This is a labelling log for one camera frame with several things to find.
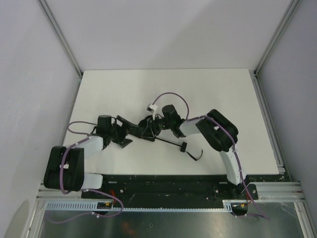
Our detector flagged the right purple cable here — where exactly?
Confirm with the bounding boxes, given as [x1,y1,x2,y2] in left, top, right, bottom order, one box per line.
[152,91,270,220]

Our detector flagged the aluminium frame post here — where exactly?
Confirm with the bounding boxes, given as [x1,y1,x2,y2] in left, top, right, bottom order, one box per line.
[254,0,302,76]
[37,0,83,79]

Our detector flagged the grey slotted cable duct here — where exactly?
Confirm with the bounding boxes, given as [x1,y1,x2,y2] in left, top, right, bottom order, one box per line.
[44,199,248,214]

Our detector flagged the left aluminium frame post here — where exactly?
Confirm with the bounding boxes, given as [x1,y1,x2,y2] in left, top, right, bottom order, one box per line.
[37,0,83,79]

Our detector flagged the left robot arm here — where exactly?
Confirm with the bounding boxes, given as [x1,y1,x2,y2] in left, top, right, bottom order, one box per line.
[43,115,138,194]

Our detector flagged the right aluminium frame post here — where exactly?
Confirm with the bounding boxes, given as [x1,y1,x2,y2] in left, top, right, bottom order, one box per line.
[254,0,302,76]

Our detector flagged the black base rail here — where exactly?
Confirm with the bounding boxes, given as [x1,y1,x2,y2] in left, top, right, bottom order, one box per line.
[81,175,258,209]

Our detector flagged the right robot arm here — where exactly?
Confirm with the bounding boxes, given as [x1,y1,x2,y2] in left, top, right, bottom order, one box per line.
[145,105,248,192]

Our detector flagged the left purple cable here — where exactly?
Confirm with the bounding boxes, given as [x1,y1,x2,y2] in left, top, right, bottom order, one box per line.
[59,120,124,195]

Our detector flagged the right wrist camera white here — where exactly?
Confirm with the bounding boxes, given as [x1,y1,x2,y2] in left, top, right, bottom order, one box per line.
[146,103,158,119]

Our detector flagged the purple cable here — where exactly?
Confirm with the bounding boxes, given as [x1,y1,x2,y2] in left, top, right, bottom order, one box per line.
[59,120,124,195]
[152,91,270,220]

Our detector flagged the black folding umbrella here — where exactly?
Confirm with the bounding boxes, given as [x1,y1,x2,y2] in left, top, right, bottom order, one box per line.
[129,116,203,161]

